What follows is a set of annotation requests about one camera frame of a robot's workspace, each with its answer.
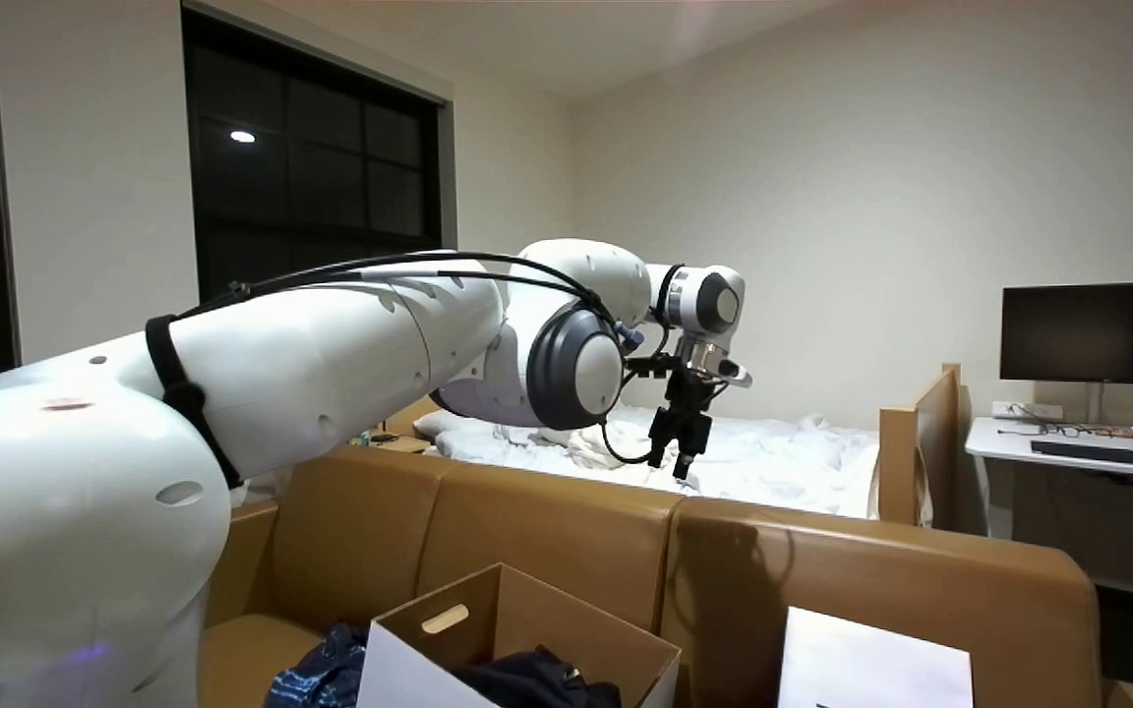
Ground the black keyboard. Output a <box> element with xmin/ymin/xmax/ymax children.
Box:
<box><xmin>1026</xmin><ymin>436</ymin><xmax>1133</xmax><ymax>469</ymax></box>

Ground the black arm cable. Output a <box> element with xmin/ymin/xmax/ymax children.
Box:
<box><xmin>206</xmin><ymin>249</ymin><xmax>676</xmax><ymax>471</ymax></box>

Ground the tan leather sofa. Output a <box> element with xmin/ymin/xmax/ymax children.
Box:
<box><xmin>192</xmin><ymin>443</ymin><xmax>1133</xmax><ymax>708</ymax></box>

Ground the dark navy cloth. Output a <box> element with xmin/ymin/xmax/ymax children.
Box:
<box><xmin>452</xmin><ymin>641</ymin><xmax>625</xmax><ymax>708</ymax></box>

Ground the black computer monitor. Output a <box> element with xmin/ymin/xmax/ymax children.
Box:
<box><xmin>996</xmin><ymin>280</ymin><xmax>1133</xmax><ymax>426</ymax></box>

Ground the white paper sheet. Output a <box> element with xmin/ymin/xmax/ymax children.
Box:
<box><xmin>774</xmin><ymin>603</ymin><xmax>976</xmax><ymax>708</ymax></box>

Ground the wooden bed with white bedding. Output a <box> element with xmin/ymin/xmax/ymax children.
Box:
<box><xmin>383</xmin><ymin>359</ymin><xmax>976</xmax><ymax>529</ymax></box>

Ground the white cardboard box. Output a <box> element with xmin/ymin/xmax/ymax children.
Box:
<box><xmin>356</xmin><ymin>562</ymin><xmax>684</xmax><ymax>708</ymax></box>

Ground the blue patterned cloth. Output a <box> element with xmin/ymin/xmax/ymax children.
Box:
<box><xmin>264</xmin><ymin>621</ymin><xmax>372</xmax><ymax>708</ymax></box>

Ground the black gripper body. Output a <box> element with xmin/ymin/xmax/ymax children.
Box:
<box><xmin>654</xmin><ymin>361</ymin><xmax>727</xmax><ymax>443</ymax></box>

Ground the white desk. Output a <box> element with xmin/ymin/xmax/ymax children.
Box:
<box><xmin>966</xmin><ymin>411</ymin><xmax>1133</xmax><ymax>609</ymax></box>

